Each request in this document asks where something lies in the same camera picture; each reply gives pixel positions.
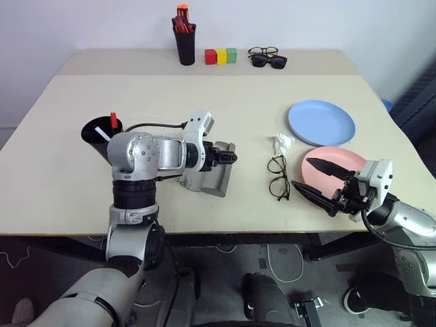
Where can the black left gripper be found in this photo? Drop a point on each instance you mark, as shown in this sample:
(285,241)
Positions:
(212,157)

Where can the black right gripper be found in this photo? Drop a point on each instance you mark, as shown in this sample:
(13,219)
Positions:
(351,201)

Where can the grey glasses case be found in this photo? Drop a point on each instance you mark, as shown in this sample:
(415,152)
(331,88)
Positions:
(211,183)

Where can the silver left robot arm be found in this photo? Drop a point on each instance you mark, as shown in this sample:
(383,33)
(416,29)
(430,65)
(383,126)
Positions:
(136,153)

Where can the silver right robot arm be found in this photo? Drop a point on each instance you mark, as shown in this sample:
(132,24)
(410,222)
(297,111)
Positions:
(408,218)

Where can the thin black-framed glasses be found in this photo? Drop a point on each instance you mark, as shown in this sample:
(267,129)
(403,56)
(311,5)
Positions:
(276,164)

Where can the tortoiseshell glasses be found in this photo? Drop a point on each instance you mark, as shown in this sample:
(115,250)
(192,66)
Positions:
(270,48)

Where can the wide black cup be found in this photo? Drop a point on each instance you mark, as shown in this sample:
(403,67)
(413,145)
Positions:
(93,132)

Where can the pink plate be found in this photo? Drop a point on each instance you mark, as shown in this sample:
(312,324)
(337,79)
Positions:
(340,157)

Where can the white crumpled tissue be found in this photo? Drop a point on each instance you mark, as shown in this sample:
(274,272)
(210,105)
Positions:
(282,141)

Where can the light blue plate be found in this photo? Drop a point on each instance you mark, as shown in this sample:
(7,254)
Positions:
(320,122)

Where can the black sunglasses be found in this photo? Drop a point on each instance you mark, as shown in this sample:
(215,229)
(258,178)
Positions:
(260,61)

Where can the yellow wooden block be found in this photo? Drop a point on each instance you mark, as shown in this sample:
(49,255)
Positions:
(221,56)

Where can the blue round object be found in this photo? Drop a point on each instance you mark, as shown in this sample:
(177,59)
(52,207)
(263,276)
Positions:
(386,105)

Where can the red wooden block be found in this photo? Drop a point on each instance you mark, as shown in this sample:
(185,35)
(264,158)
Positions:
(210,57)

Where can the green wooden block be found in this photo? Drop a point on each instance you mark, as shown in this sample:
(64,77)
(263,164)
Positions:
(232,55)

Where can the tall black pen holder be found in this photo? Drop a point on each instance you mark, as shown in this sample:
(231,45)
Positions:
(186,47)

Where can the black shoe white sole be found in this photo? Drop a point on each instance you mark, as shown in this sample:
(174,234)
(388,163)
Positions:
(356,301)

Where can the dark ribbed chair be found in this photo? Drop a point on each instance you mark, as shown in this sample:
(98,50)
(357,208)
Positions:
(417,102)

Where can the dark rounded shape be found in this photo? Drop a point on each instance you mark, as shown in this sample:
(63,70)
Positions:
(267,296)

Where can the white marker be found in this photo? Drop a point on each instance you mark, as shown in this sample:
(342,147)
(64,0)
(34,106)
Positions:
(102,133)

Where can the red marker in holder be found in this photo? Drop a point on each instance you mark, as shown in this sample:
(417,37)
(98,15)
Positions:
(190,27)
(177,24)

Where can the orange-capped black marker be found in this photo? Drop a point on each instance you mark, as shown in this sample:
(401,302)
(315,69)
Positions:
(182,10)

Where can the grey-pink rounded object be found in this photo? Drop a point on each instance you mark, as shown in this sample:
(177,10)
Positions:
(24,310)

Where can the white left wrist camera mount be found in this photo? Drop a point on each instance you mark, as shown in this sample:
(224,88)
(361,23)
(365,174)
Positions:
(196,131)

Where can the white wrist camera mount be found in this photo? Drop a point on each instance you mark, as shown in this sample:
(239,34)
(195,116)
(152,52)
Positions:
(381,177)
(196,131)

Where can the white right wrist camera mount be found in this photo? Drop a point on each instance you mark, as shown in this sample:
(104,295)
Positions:
(381,177)

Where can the black metal table frame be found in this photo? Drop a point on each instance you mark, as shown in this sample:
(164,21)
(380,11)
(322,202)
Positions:
(238,238)

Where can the metal floor bracket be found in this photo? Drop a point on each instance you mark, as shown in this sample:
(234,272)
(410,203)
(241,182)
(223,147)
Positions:
(308,308)

